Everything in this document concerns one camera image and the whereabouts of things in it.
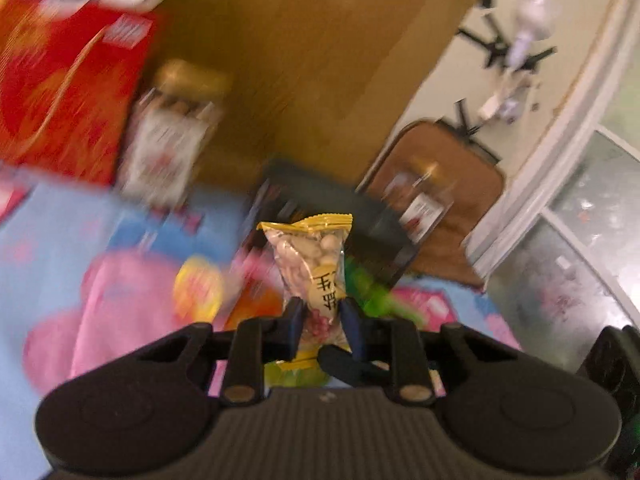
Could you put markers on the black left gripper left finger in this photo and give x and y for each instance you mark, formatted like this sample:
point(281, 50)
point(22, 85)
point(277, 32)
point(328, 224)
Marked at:
point(255, 343)

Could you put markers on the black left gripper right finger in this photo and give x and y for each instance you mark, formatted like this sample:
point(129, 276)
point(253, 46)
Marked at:
point(385, 354)

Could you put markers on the green cracker packet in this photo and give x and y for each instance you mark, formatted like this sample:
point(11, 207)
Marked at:
point(374, 298)

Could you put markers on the yellow peanut snack packet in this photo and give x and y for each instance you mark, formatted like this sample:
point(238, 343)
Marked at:
point(310, 256)

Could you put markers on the orange red snack packet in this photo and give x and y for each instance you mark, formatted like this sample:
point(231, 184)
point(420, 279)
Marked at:
point(261, 291)

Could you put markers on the pecan jar gold lid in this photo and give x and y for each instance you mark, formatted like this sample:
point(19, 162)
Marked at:
point(421, 192)

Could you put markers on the cartoon pig bedsheet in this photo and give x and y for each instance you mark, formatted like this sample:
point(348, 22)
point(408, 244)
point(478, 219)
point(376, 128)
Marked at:
point(87, 278)

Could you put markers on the brown seat cushion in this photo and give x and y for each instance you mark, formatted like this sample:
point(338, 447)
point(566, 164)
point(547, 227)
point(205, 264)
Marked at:
point(478, 187)

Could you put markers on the cashew nut jar gold lid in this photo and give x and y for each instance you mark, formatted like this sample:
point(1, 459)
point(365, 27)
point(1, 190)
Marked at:
point(168, 130)

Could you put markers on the white power strip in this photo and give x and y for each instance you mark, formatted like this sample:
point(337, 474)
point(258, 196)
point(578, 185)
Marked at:
point(508, 102)

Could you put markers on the wood grain board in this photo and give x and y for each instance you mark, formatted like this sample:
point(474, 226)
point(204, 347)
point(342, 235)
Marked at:
point(318, 82)

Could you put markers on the red gift box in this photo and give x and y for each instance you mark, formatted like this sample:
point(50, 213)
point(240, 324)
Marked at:
point(69, 72)

